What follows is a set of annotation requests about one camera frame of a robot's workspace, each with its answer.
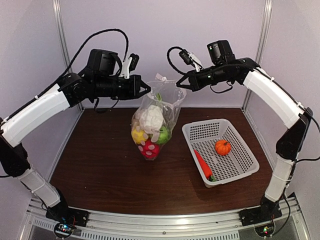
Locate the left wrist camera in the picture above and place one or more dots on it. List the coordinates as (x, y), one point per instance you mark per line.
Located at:
(129, 65)

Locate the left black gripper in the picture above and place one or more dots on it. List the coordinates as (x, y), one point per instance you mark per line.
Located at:
(134, 92)

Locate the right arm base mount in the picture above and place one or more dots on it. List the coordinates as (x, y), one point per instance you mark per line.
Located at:
(260, 215)

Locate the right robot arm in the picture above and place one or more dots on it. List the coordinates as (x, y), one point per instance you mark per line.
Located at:
(294, 116)

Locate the red pepper toy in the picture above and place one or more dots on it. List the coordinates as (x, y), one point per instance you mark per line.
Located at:
(149, 150)

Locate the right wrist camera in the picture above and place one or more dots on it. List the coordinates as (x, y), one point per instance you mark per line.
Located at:
(190, 59)

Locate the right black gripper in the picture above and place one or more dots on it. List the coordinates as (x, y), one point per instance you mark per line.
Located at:
(196, 84)

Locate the aluminium front rail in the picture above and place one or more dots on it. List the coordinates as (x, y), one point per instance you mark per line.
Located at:
(221, 225)

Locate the orange pumpkin toy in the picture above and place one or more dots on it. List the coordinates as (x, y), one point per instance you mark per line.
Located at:
(223, 147)

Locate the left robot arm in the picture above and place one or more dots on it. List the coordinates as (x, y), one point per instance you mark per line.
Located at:
(65, 93)

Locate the orange carrot toy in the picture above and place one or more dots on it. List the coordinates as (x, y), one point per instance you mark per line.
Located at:
(204, 166)

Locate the left aluminium frame post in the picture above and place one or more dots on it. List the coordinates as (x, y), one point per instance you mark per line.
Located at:
(61, 32)

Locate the white cauliflower toy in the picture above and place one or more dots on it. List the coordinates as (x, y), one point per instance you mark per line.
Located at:
(150, 116)

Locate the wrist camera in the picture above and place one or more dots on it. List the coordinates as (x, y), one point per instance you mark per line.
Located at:
(190, 59)
(129, 65)

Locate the green pepper toy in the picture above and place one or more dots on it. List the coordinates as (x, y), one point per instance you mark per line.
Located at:
(162, 137)

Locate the right aluminium frame post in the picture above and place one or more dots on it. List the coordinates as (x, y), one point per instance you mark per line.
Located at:
(264, 30)

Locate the green lettuce leaf toy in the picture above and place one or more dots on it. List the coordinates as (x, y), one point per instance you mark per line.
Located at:
(212, 179)

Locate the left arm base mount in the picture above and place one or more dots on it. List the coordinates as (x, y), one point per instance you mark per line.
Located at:
(68, 215)

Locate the yellow apple toy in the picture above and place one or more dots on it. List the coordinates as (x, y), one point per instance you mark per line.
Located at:
(139, 136)

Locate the clear dotted zip bag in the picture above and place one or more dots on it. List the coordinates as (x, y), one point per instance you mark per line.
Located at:
(171, 97)

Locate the aluminium frame post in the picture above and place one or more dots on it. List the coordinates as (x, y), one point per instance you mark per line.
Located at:
(61, 32)
(264, 30)

